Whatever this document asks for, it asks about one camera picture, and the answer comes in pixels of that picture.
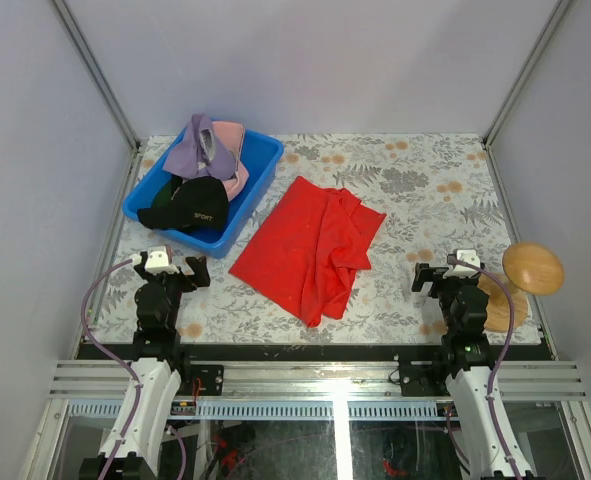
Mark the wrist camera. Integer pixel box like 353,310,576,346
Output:
444,249,484,278
130,245,180,275

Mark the slotted cable duct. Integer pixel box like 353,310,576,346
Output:
68,400,443,422

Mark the dark green cap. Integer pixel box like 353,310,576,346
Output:
151,175,184,208

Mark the purple cap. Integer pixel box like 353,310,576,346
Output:
163,113,218,180

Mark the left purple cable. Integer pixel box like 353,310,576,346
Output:
82,257,144,480

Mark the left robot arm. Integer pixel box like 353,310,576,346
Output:
78,249,211,479

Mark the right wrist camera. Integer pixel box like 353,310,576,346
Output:
444,249,484,278

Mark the black baseball cap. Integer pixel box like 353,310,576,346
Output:
137,176,229,232

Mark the purple cable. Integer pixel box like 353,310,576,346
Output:
449,255,524,480
82,257,144,480

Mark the blue plastic bin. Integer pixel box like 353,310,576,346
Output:
122,130,284,259

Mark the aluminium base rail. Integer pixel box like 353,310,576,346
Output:
48,360,587,402

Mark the left frame post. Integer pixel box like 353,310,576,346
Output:
49,0,141,150

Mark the right frame post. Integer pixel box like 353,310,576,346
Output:
482,0,576,149

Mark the red cloth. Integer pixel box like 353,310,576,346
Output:
229,176,386,328

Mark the wooden hat stand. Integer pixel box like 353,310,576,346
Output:
478,242,565,333

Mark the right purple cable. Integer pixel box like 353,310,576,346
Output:
449,255,524,480

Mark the pink cap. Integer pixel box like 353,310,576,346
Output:
211,121,249,202

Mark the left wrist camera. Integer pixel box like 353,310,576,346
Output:
130,245,180,275

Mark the frame post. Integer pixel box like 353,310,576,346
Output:
482,0,576,149
49,0,141,150

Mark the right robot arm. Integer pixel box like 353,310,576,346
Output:
412,257,537,479

